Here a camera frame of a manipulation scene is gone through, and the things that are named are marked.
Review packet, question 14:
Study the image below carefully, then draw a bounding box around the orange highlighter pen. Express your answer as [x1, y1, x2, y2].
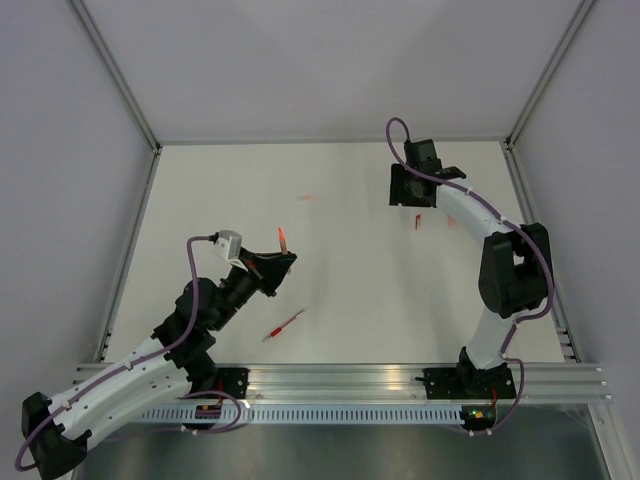
[278, 227, 290, 255]

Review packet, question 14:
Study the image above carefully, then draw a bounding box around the white slotted cable duct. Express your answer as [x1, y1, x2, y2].
[136, 403, 463, 426]

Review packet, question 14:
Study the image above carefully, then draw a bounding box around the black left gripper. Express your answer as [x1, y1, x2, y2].
[212, 247, 297, 330]

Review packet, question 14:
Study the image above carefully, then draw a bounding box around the red thin pen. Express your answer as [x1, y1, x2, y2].
[262, 309, 306, 343]

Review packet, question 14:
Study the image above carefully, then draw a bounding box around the aluminium front rail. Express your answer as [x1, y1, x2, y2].
[220, 363, 613, 405]

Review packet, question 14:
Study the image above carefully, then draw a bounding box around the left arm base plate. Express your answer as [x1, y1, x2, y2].
[197, 367, 250, 400]

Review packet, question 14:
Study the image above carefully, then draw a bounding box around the table rail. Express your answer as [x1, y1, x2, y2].
[93, 146, 162, 363]
[501, 141, 583, 363]

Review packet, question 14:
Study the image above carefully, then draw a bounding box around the frame post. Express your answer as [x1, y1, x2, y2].
[504, 0, 598, 150]
[66, 0, 161, 154]

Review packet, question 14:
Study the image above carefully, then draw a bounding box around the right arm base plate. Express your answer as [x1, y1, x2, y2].
[415, 367, 517, 400]

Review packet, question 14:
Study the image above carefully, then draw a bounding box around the right frame post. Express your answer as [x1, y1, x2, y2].
[504, 0, 598, 150]

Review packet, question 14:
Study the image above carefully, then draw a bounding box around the left side table rail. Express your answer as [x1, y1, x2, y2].
[93, 146, 162, 363]

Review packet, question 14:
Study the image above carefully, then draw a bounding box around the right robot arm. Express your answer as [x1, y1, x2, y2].
[389, 140, 553, 400]

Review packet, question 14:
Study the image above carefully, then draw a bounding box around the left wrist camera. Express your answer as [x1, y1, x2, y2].
[209, 230, 243, 268]

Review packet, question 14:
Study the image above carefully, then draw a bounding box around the pencil shaped pink pen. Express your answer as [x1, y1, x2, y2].
[447, 216, 459, 230]

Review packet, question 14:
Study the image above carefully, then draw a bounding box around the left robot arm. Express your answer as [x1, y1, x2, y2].
[15, 247, 297, 479]

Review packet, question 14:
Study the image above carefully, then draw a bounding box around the right side table rail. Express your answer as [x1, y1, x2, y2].
[501, 141, 583, 363]

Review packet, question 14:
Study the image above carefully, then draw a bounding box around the left frame post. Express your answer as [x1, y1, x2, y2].
[66, 0, 161, 154]

